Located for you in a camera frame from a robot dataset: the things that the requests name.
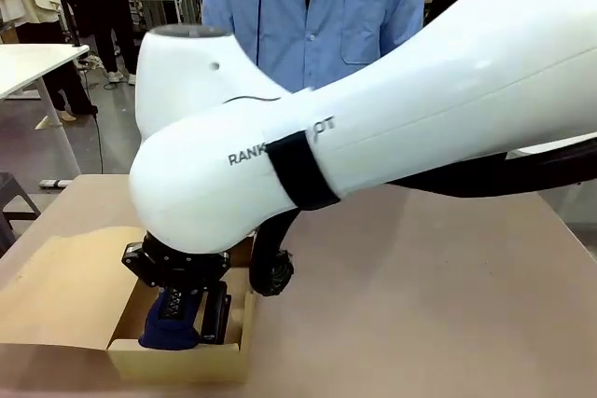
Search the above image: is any grey stool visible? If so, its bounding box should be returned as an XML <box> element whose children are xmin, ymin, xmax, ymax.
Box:
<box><xmin>0</xmin><ymin>172</ymin><xmax>43</xmax><ymax>253</ymax></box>

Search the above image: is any navy campus zipper pouch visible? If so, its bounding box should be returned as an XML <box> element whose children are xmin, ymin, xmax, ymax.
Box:
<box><xmin>138</xmin><ymin>288</ymin><xmax>203</xmax><ymax>353</ymax></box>

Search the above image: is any person in black clothes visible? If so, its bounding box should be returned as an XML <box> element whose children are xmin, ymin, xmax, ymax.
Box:
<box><xmin>88</xmin><ymin>0</ymin><xmax>141</xmax><ymax>86</ymax></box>

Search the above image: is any person with beige shoes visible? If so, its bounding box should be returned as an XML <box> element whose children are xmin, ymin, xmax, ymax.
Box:
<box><xmin>46</xmin><ymin>46</ymin><xmax>100</xmax><ymax>122</ymax></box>

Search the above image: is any person in blue shirt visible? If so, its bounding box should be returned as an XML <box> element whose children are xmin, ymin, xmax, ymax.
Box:
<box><xmin>201</xmin><ymin>0</ymin><xmax>427</xmax><ymax>94</ymax></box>

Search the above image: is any large open cardboard box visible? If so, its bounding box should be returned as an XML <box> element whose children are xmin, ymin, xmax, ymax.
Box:
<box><xmin>0</xmin><ymin>226</ymin><xmax>259</xmax><ymax>385</ymax></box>

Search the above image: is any white table with white legs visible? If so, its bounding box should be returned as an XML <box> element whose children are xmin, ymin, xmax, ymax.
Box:
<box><xmin>0</xmin><ymin>42</ymin><xmax>90</xmax><ymax>175</ymax></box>

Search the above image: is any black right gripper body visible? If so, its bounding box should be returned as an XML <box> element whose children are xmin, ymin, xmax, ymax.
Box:
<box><xmin>121</xmin><ymin>232</ymin><xmax>231</xmax><ymax>295</ymax></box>

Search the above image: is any black velcro strap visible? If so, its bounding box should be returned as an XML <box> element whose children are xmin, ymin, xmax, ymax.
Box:
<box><xmin>266</xmin><ymin>132</ymin><xmax>341</xmax><ymax>211</ymax></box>

